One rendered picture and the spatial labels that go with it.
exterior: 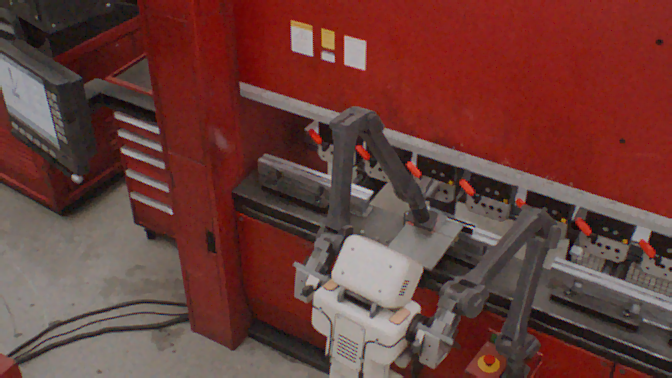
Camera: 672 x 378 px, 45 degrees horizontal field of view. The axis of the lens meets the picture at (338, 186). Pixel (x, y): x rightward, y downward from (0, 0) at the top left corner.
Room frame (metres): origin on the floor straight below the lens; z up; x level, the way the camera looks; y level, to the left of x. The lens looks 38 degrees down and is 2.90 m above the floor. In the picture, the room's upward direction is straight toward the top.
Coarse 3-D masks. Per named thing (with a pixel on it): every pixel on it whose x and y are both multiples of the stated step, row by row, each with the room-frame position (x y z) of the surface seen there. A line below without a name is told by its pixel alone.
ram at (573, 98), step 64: (256, 0) 2.63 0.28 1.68; (320, 0) 2.50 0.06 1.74; (384, 0) 2.38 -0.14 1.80; (448, 0) 2.27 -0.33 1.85; (512, 0) 2.17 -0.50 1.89; (576, 0) 2.08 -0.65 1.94; (640, 0) 1.99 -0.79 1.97; (256, 64) 2.64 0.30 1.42; (320, 64) 2.50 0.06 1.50; (384, 64) 2.37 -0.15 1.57; (448, 64) 2.26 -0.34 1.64; (512, 64) 2.15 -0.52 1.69; (576, 64) 2.06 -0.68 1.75; (640, 64) 1.97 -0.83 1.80; (448, 128) 2.25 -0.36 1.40; (512, 128) 2.14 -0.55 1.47; (576, 128) 2.04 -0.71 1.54; (640, 128) 1.95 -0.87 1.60; (640, 192) 1.93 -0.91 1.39
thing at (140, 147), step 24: (120, 72) 3.34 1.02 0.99; (144, 72) 3.35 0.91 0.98; (120, 120) 3.26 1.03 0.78; (120, 144) 3.26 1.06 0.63; (144, 144) 3.16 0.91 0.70; (144, 168) 3.20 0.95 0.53; (144, 192) 3.22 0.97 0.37; (168, 192) 3.11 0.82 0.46; (144, 216) 3.24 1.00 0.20; (168, 216) 3.15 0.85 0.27
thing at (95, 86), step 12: (84, 84) 2.85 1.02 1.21; (96, 84) 2.86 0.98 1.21; (108, 84) 2.86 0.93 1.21; (96, 96) 2.82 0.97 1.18; (108, 96) 2.87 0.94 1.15; (120, 96) 2.76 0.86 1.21; (132, 96) 2.76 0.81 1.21; (144, 96) 2.76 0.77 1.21; (96, 108) 2.77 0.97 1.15; (120, 108) 2.77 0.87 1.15; (132, 108) 2.77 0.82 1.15; (144, 108) 2.69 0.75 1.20; (144, 120) 2.69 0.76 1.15; (156, 120) 2.69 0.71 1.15
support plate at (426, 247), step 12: (408, 228) 2.21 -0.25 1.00; (420, 228) 2.21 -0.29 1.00; (444, 228) 2.21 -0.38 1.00; (456, 228) 2.21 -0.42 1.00; (396, 240) 2.15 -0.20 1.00; (408, 240) 2.15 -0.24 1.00; (420, 240) 2.15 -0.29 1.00; (432, 240) 2.15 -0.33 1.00; (444, 240) 2.15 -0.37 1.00; (408, 252) 2.08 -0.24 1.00; (420, 252) 2.08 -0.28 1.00; (432, 252) 2.08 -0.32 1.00; (444, 252) 2.09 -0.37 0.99; (432, 264) 2.02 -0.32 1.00
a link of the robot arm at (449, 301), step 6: (450, 288) 1.64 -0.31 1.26; (456, 288) 1.64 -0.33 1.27; (462, 288) 1.63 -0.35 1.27; (468, 288) 1.63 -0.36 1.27; (444, 294) 1.63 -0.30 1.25; (450, 294) 1.62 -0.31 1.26; (456, 294) 1.62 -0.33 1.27; (444, 300) 1.61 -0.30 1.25; (450, 300) 1.60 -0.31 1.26; (456, 300) 1.60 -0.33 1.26; (438, 306) 1.60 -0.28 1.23; (444, 306) 1.59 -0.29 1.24; (450, 306) 1.58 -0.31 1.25; (456, 306) 1.59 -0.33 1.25; (456, 312) 1.58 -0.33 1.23
